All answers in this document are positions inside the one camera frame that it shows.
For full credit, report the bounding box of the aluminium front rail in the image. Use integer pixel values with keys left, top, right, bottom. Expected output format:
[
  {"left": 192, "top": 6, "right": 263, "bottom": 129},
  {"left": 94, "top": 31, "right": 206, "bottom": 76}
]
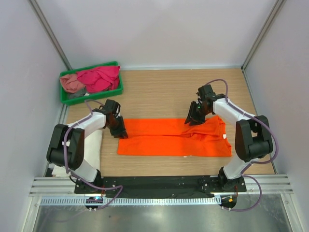
[{"left": 29, "top": 174, "right": 293, "bottom": 197}]

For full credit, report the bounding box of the dusty pink t shirt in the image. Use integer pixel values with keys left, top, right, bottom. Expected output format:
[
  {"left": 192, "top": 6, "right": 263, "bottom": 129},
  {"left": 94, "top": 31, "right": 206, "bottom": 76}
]
[{"left": 59, "top": 74, "right": 85, "bottom": 93}]

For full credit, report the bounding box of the aluminium corner post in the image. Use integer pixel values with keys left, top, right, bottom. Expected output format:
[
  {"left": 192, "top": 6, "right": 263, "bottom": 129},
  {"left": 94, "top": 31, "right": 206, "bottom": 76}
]
[
  {"left": 241, "top": 0, "right": 286, "bottom": 73},
  {"left": 28, "top": 0, "right": 72, "bottom": 70}
]

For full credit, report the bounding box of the left aluminium corner post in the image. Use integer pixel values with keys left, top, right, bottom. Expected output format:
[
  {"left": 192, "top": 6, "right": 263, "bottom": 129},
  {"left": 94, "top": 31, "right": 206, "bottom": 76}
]
[{"left": 28, "top": 0, "right": 72, "bottom": 70}]

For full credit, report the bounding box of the grey t shirt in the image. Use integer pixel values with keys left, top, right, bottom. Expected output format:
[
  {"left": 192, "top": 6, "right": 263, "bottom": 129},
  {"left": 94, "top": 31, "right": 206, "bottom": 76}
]
[{"left": 67, "top": 87, "right": 90, "bottom": 100}]

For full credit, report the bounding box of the orange t shirt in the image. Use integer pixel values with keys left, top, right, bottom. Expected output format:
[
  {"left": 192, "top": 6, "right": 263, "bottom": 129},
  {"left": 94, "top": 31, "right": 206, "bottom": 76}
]
[{"left": 117, "top": 116, "right": 232, "bottom": 157}]

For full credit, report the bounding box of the folded white t shirt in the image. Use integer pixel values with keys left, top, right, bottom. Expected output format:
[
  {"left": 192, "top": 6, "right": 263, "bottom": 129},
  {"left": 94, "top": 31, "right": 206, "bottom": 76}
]
[{"left": 52, "top": 130, "right": 103, "bottom": 177}]

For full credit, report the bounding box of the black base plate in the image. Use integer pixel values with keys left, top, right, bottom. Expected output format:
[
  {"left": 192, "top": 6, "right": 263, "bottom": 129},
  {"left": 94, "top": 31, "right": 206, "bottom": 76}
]
[{"left": 74, "top": 175, "right": 247, "bottom": 199}]

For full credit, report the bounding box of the white slotted cable duct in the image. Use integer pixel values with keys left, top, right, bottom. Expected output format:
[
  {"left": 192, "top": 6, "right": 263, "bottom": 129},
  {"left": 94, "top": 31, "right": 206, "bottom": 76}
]
[{"left": 41, "top": 196, "right": 221, "bottom": 206}]

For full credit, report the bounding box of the magenta t shirt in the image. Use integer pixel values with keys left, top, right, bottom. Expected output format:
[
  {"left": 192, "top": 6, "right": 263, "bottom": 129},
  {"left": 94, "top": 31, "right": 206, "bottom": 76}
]
[{"left": 76, "top": 65, "right": 120, "bottom": 93}]

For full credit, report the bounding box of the right aluminium corner post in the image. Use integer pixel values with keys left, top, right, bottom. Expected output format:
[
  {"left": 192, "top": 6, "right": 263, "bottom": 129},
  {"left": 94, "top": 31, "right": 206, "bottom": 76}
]
[{"left": 241, "top": 0, "right": 286, "bottom": 73}]

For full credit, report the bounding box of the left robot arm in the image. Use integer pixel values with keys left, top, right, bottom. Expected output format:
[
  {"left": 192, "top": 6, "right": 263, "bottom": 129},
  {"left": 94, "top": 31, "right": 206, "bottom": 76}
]
[{"left": 46, "top": 99, "right": 128, "bottom": 193}]

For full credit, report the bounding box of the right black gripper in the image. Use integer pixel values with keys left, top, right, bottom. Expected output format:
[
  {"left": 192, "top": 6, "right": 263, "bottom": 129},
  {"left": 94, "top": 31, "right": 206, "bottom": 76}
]
[{"left": 185, "top": 101, "right": 211, "bottom": 126}]

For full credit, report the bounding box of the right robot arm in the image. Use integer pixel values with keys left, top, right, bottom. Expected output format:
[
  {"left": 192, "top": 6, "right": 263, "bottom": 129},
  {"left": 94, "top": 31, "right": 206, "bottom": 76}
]
[{"left": 185, "top": 84, "right": 273, "bottom": 191}]

